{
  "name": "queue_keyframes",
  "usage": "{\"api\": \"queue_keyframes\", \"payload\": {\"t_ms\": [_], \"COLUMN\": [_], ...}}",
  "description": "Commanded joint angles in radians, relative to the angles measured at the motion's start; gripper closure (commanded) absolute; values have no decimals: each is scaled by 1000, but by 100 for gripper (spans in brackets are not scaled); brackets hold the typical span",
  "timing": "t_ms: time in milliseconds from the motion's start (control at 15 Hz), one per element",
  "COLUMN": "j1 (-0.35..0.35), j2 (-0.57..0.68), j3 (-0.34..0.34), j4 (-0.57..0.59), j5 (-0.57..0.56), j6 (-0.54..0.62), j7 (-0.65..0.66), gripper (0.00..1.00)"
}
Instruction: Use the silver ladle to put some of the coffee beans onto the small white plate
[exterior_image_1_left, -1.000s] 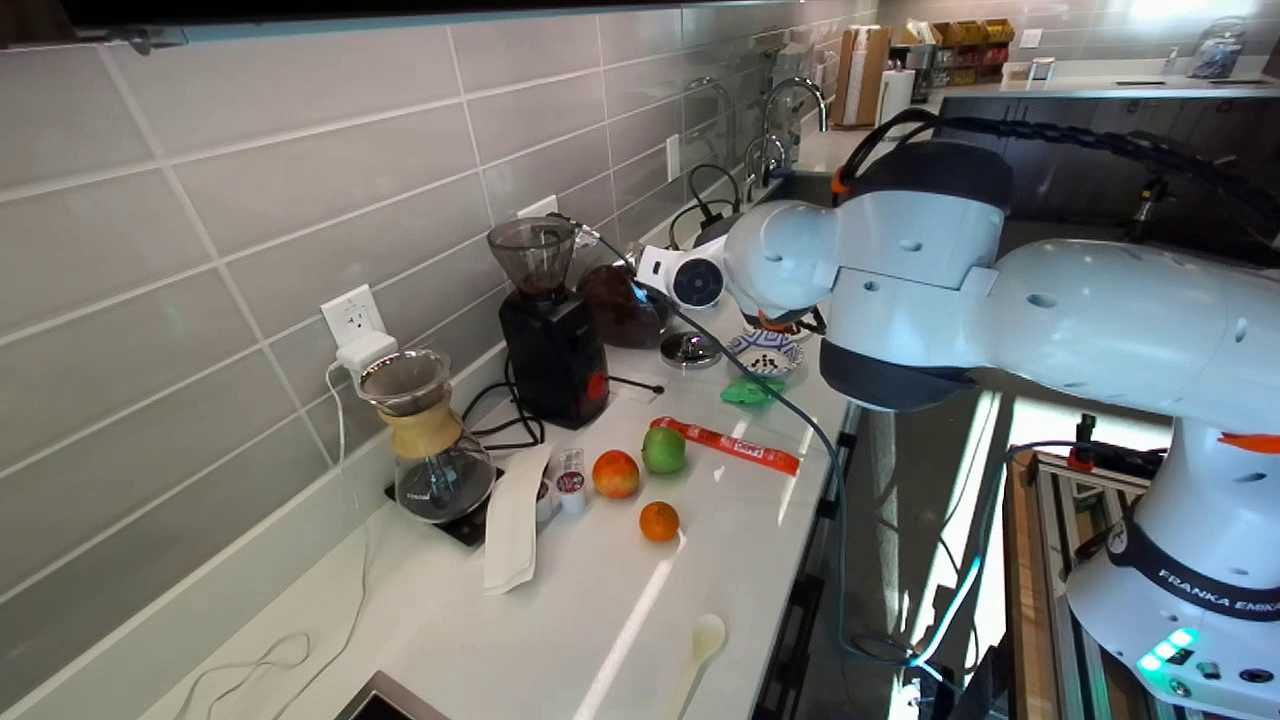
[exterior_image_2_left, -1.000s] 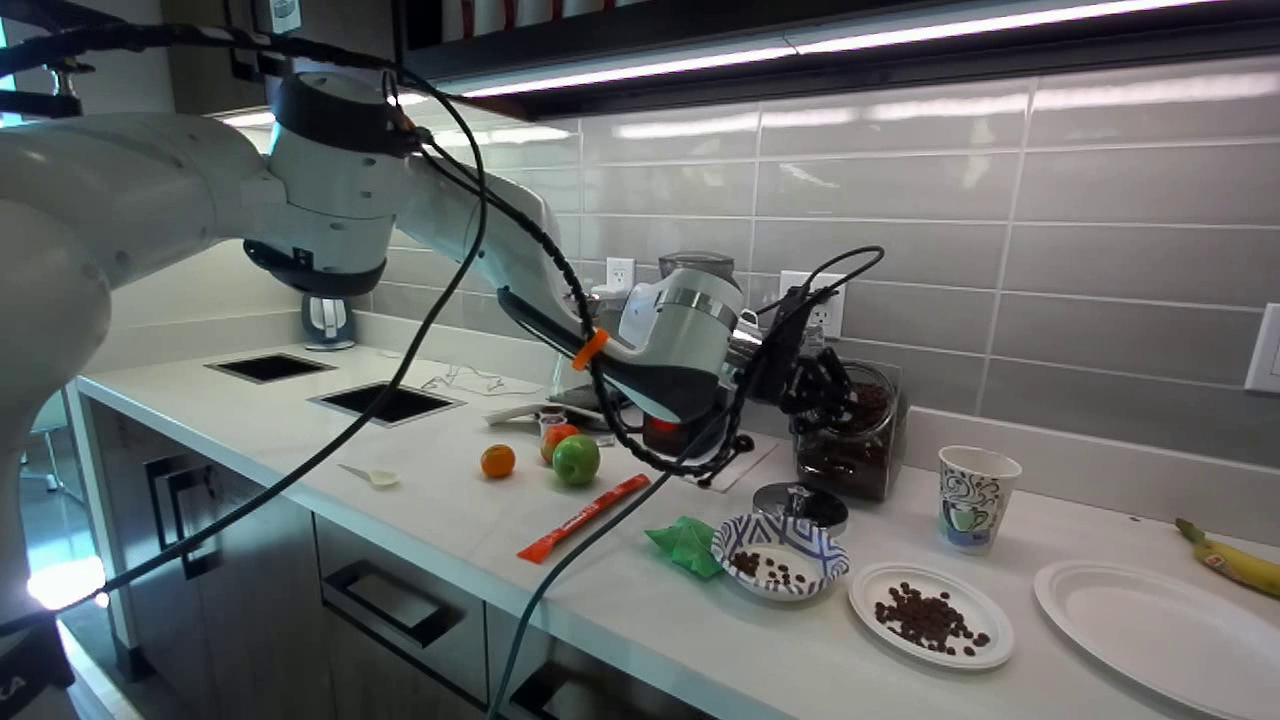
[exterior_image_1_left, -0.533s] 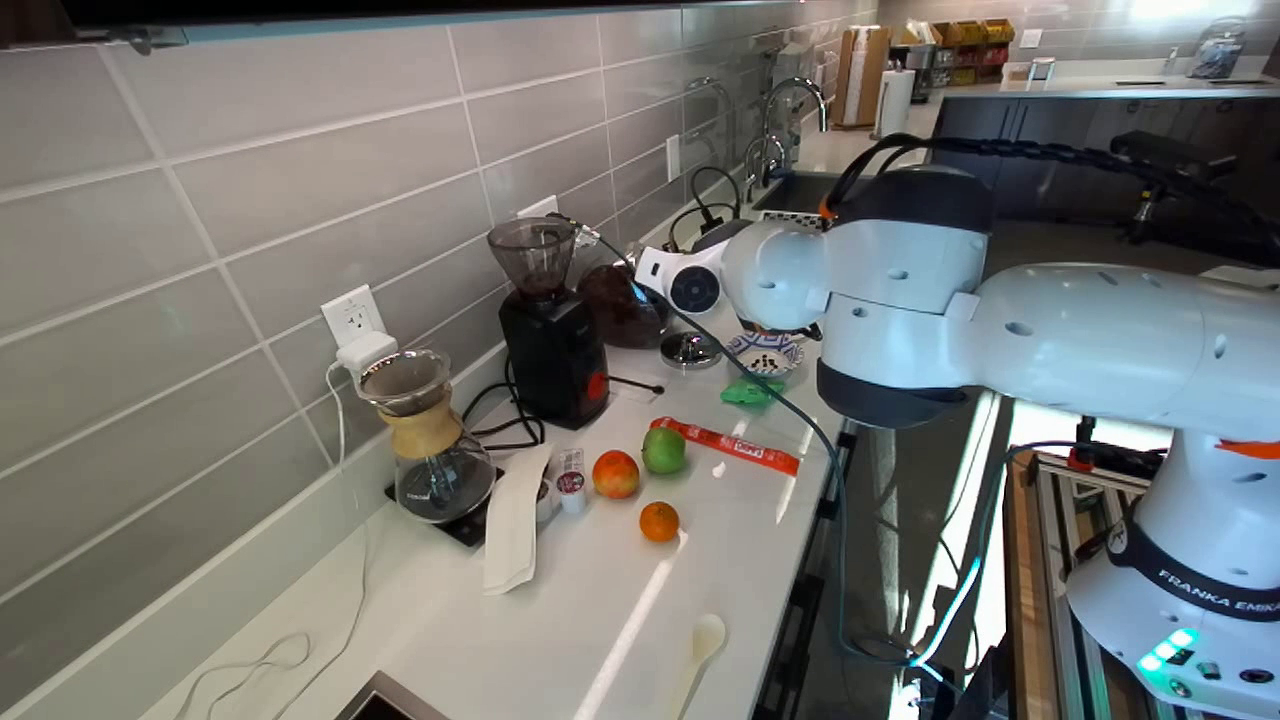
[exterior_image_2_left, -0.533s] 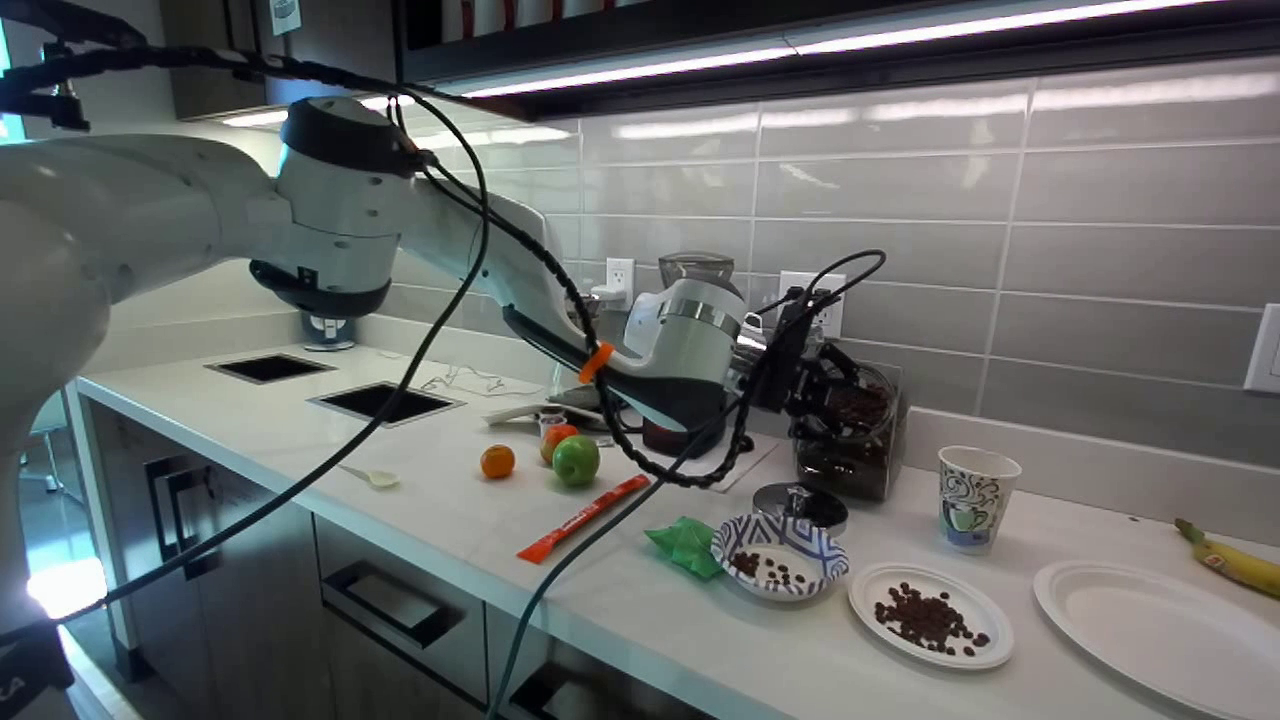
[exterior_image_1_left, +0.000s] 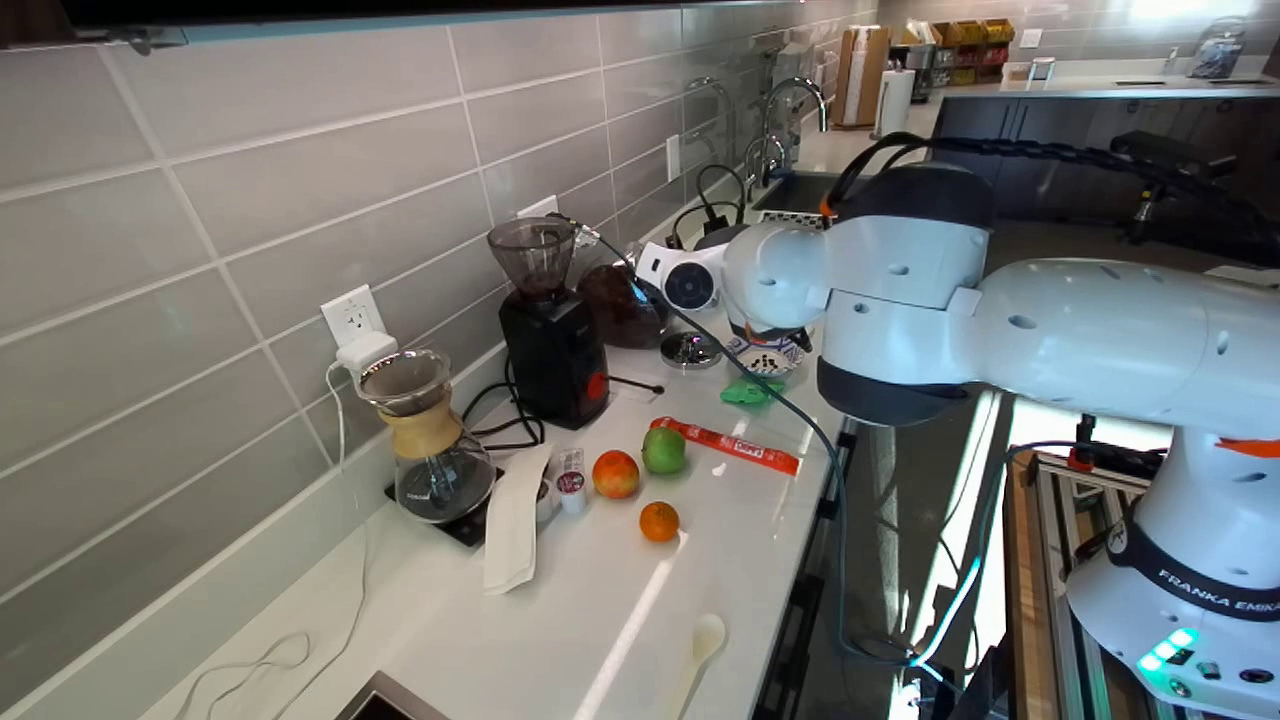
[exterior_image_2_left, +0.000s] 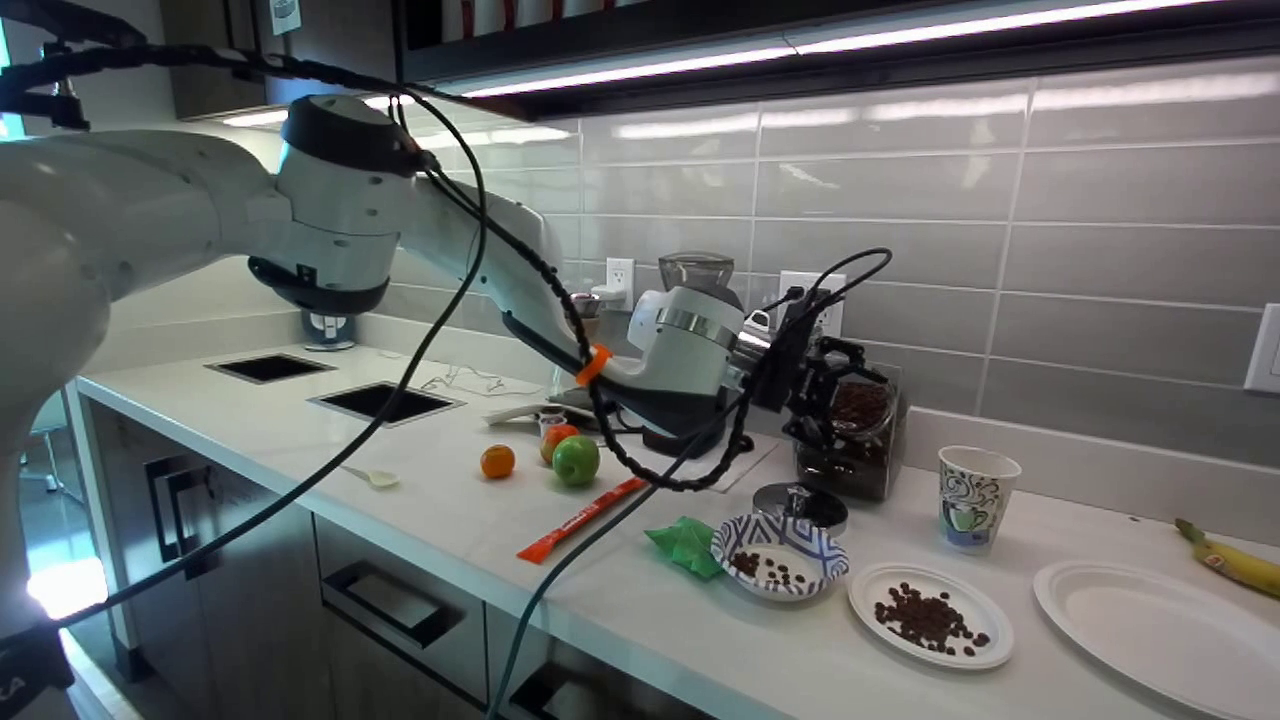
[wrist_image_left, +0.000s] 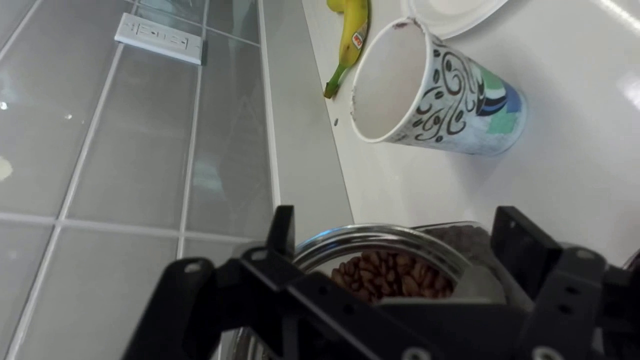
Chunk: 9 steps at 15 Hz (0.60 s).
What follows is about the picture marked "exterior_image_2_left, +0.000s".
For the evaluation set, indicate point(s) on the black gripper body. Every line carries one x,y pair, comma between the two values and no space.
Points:
823,387

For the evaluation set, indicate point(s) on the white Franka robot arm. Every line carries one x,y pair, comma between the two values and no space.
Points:
135,215

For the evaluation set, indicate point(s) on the glass jar of coffee beans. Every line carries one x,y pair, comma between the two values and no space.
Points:
862,465

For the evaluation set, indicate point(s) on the black coffee grinder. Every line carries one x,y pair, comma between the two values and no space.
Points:
698,279

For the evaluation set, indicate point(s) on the small white plate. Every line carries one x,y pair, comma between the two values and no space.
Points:
930,621

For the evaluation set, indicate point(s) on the large white plate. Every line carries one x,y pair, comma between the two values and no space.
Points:
1161,633

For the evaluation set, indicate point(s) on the silver jar lid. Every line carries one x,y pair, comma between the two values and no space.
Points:
802,504

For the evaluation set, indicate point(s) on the patterned paper cup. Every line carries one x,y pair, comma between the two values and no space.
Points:
979,499

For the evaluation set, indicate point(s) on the blue patterned bowl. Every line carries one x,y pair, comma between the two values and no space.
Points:
781,564

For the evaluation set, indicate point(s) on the green crumpled packet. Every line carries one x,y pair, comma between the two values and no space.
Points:
684,544

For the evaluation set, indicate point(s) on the white outlet with charger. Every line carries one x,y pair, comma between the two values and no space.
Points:
616,281

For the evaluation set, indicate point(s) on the green apple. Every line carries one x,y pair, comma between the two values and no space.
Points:
579,462

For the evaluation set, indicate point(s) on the red-orange peach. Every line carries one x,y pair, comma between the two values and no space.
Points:
552,435

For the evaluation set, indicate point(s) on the orange flat strip packet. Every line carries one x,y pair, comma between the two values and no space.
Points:
582,518

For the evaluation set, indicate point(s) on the small orange mandarin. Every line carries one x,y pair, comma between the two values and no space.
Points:
498,462

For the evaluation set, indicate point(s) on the under-cabinet light strip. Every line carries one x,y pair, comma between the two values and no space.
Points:
826,44

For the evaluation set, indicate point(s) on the yellow banana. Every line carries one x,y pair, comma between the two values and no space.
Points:
1237,564

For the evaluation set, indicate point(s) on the white plastic spoon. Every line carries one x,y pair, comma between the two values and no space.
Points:
373,472

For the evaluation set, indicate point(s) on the blue and white hand blender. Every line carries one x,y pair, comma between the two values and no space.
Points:
328,334

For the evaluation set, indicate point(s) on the white wall outlet with plugs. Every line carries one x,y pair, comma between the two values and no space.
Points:
789,281

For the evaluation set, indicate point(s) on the plain white wall outlet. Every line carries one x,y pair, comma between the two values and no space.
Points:
1264,351

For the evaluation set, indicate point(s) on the black camera tripod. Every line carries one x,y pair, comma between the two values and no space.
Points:
53,66

